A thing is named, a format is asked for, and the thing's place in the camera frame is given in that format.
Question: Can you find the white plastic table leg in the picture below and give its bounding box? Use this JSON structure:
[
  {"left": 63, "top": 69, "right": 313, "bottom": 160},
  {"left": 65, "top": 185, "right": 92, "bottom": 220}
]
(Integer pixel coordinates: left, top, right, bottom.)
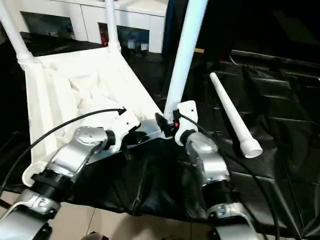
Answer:
[
  {"left": 209, "top": 72, "right": 263, "bottom": 159},
  {"left": 162, "top": 0, "right": 210, "bottom": 139},
  {"left": 104, "top": 0, "right": 123, "bottom": 53},
  {"left": 0, "top": 0, "right": 35, "bottom": 66}
]

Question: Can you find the white plastic table top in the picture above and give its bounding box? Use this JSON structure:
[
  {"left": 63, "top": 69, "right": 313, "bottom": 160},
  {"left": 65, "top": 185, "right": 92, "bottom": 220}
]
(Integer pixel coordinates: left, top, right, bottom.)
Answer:
[{"left": 21, "top": 47, "right": 173, "bottom": 187}]

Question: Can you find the black table mat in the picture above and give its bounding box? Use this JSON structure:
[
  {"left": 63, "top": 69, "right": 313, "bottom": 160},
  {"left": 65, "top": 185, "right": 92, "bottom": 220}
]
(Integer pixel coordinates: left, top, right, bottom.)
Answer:
[{"left": 0, "top": 31, "right": 320, "bottom": 238}]

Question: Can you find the dark brown round object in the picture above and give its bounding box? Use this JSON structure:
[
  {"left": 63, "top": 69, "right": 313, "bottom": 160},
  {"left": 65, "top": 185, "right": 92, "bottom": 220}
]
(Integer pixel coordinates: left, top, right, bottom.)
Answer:
[{"left": 83, "top": 231, "right": 106, "bottom": 240}]

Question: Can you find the black long bar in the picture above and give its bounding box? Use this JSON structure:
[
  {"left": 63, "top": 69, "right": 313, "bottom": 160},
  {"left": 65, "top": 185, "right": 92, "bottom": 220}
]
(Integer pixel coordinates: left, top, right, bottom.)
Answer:
[{"left": 231, "top": 49, "right": 320, "bottom": 67}]

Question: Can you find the white glass-door cabinet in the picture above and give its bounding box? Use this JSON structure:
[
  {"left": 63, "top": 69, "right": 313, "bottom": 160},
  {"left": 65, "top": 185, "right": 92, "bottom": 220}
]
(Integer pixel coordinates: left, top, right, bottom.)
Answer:
[{"left": 18, "top": 0, "right": 167, "bottom": 54}]

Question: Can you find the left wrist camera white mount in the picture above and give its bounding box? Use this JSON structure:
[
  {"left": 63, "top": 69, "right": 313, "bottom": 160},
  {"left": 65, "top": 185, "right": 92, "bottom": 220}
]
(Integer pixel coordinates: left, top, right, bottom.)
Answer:
[{"left": 107, "top": 107, "right": 142, "bottom": 152}]

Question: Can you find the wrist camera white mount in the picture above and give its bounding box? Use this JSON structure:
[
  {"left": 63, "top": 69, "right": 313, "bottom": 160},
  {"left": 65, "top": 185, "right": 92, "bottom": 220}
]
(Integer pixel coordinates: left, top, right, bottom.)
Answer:
[
  {"left": 173, "top": 100, "right": 200, "bottom": 146},
  {"left": 107, "top": 107, "right": 142, "bottom": 152}
]

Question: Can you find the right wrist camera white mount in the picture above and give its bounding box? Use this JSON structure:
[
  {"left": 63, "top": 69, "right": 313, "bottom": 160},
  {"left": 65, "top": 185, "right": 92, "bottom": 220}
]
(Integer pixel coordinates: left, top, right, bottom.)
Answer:
[{"left": 173, "top": 100, "right": 200, "bottom": 146}]

